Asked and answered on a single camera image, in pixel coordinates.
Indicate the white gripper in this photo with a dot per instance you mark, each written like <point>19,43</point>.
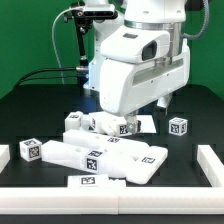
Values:
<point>126,87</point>

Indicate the white chair seat part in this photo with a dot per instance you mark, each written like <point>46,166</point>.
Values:
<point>104,123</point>

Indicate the white chair side plank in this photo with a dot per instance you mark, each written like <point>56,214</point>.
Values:
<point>89,160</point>
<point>140,159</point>

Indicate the white chair side plank front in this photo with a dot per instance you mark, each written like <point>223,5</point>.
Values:
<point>89,160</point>

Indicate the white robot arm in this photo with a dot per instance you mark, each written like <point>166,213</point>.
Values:
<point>155,15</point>

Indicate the white paper tag sheet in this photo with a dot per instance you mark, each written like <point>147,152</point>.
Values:
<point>146,124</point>

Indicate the white tagged cube right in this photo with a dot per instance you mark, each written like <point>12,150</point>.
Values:
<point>178,126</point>

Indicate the white tagged cube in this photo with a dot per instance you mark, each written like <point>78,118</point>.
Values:
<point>30,149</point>
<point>178,126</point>

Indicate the white front fence bar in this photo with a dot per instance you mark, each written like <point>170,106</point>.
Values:
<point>130,200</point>

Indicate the white tagged cube left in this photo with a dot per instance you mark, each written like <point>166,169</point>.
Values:
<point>30,149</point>

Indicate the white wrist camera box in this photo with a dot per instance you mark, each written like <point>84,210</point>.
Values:
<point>135,45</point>

